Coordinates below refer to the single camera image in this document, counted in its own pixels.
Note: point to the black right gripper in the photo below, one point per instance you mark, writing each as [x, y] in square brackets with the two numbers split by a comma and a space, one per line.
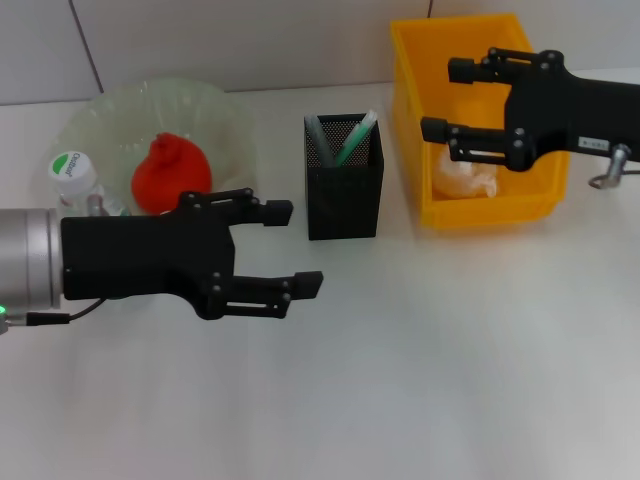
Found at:
[560, 115]

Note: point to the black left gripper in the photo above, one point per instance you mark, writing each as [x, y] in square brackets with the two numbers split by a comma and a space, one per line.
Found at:
[150, 255]

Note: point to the grey marker pen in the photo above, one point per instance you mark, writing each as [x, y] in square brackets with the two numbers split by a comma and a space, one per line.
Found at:
[317, 140]

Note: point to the translucent green wavy fruit bowl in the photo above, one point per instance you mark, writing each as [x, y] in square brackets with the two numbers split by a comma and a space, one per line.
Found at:
[215, 125]

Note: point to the clear water bottle green label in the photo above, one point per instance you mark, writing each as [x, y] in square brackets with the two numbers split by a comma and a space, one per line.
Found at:
[75, 180]

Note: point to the white paper ball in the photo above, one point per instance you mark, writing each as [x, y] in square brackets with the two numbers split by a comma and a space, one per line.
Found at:
[465, 180]

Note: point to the black mesh pen holder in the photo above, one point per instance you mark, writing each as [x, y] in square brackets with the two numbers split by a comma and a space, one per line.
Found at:
[345, 210]

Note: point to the silver connector plug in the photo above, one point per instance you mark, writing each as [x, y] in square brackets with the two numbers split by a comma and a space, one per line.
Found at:
[95, 205]
[615, 167]

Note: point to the light green pen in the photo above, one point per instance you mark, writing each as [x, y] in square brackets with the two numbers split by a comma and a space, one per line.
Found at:
[357, 137]

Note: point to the red-orange fruit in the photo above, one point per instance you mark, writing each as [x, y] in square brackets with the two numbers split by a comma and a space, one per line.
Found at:
[170, 175]

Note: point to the yellow plastic storage bin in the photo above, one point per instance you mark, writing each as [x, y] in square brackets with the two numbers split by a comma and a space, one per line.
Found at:
[450, 210]

